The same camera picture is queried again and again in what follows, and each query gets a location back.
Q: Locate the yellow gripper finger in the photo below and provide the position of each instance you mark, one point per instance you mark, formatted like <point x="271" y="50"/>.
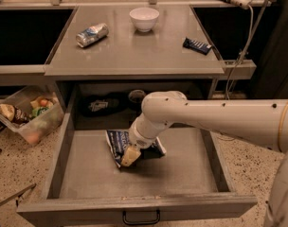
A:
<point x="131" y="154"/>

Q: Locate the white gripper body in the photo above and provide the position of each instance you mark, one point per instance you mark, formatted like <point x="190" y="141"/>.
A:
<point x="142" y="140"/>

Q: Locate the blue chip bag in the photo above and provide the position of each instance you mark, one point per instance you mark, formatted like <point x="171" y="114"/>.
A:
<point x="118" y="141"/>

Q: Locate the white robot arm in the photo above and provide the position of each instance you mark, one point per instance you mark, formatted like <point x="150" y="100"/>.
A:
<point x="262" y="122"/>

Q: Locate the open grey drawer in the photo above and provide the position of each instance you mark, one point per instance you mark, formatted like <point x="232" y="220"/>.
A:
<point x="85" y="186"/>

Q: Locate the grey counter cabinet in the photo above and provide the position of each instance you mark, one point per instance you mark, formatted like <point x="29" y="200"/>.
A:
<point x="129" y="54"/>

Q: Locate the brown snack bag in bin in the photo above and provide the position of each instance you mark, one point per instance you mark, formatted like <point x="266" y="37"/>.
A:
<point x="13" y="114"/>

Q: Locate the black tape roll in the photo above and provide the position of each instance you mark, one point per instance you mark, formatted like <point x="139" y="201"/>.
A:
<point x="135" y="98"/>

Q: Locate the clear plastic bin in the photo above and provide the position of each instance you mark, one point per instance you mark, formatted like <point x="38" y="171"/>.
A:
<point x="43" y="109"/>

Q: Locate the dark blue snack bar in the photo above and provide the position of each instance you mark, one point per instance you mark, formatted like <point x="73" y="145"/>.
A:
<point x="197" y="46"/>

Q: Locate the crushed silver soda can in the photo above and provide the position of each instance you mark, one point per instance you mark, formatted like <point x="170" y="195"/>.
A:
<point x="92" y="34"/>

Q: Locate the white bowl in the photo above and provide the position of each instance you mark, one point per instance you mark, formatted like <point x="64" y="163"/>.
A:
<point x="144" y="19"/>

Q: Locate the black drawer handle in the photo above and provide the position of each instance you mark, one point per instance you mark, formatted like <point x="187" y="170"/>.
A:
<point x="131" y="219"/>

